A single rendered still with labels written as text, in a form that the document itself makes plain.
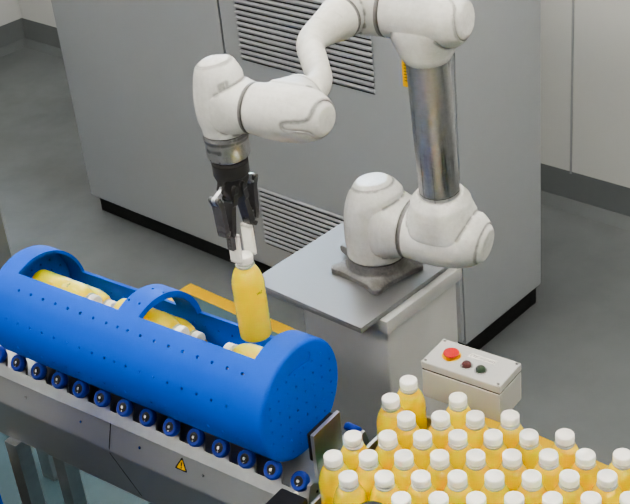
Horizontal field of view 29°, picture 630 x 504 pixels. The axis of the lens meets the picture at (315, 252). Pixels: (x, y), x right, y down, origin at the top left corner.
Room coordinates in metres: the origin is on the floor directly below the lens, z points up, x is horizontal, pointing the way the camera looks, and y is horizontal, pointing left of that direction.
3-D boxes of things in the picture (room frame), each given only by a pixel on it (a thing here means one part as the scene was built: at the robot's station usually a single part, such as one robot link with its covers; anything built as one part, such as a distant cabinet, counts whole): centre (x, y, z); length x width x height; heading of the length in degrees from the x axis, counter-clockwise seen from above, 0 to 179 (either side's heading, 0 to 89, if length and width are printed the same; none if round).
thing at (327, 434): (2.13, 0.02, 0.99); 0.10 x 0.02 x 0.12; 141
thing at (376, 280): (2.81, -0.15, 1.05); 0.22 x 0.18 x 0.06; 39
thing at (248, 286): (2.24, 0.15, 1.32); 0.07 x 0.07 x 0.19
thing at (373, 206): (2.79, -0.17, 1.18); 0.18 x 0.16 x 0.22; 56
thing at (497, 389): (2.23, -0.32, 1.05); 0.20 x 0.10 x 0.10; 51
